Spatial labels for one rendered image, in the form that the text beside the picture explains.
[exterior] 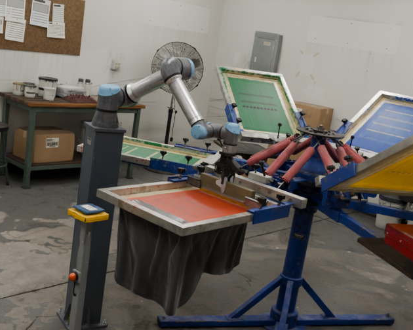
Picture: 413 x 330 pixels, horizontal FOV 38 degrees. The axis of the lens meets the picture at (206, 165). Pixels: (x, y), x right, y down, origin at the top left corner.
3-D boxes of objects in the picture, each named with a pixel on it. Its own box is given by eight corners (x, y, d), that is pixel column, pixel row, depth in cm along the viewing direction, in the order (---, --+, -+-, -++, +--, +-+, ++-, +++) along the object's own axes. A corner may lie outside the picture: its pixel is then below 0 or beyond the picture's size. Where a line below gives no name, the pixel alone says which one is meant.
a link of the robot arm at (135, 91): (105, 91, 341) (177, 52, 312) (122, 91, 353) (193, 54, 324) (111, 110, 340) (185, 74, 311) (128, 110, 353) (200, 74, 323)
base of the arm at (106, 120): (87, 122, 338) (89, 105, 336) (112, 124, 346) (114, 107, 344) (97, 128, 325) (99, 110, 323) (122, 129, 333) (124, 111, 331)
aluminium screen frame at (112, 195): (181, 236, 250) (183, 228, 249) (96, 196, 287) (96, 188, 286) (288, 213, 309) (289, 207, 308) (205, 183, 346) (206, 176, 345)
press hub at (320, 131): (289, 346, 370) (332, 133, 341) (240, 319, 394) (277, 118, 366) (322, 329, 399) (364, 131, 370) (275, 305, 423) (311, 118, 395)
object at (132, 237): (170, 318, 270) (184, 228, 261) (108, 281, 298) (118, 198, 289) (175, 317, 272) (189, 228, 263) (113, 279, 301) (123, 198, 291)
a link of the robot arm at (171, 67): (162, 51, 303) (208, 133, 294) (175, 52, 313) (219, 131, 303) (147, 64, 309) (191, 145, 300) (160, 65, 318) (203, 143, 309)
